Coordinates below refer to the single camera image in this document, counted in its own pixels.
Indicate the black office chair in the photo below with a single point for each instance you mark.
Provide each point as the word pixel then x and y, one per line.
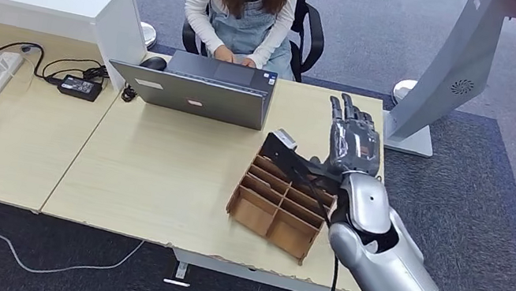
pixel 313 37

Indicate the person's left hand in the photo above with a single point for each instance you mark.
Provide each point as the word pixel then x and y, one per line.
pixel 249 63

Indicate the grey laptop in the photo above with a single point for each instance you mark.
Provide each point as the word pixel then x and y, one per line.
pixel 202 97

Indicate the person's right forearm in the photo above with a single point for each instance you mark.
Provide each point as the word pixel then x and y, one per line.
pixel 201 31

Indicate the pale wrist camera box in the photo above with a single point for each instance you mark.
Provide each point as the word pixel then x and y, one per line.
pixel 284 139

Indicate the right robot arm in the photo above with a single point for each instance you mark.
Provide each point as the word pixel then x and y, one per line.
pixel 394 274

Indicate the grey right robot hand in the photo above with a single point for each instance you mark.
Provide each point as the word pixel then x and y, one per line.
pixel 356 146

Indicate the person's left forearm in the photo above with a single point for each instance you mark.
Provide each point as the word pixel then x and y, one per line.
pixel 270 48

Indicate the silver kiosk stand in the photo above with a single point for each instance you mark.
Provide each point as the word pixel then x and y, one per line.
pixel 457 68

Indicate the white desk frame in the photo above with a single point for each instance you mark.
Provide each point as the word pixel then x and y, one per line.
pixel 241 271

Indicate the person's right hand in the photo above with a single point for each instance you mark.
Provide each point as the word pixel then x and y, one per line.
pixel 223 54

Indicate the person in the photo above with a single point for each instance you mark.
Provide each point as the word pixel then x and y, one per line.
pixel 244 14

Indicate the black camera bracket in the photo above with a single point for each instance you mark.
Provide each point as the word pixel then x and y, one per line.
pixel 282 156

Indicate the brown divided card organizer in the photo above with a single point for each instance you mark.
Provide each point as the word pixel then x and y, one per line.
pixel 256 213

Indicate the black computer mouse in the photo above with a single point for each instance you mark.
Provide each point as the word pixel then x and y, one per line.
pixel 153 63

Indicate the black power brick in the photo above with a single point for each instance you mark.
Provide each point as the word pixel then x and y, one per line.
pixel 80 87

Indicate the chrome stanchion base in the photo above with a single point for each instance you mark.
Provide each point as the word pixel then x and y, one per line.
pixel 148 35
pixel 402 89

